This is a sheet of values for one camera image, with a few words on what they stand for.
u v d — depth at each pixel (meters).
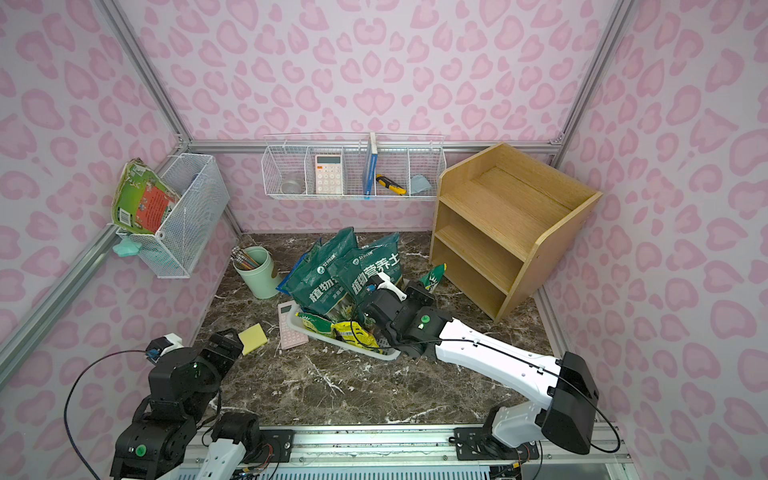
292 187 0.96
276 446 0.72
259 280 0.95
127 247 0.62
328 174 0.95
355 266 0.77
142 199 0.72
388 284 0.66
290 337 0.90
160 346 0.55
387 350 0.88
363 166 0.97
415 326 0.52
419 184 1.00
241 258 0.90
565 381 0.40
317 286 0.75
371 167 0.86
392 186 0.97
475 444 0.73
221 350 0.59
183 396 0.47
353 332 0.80
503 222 0.79
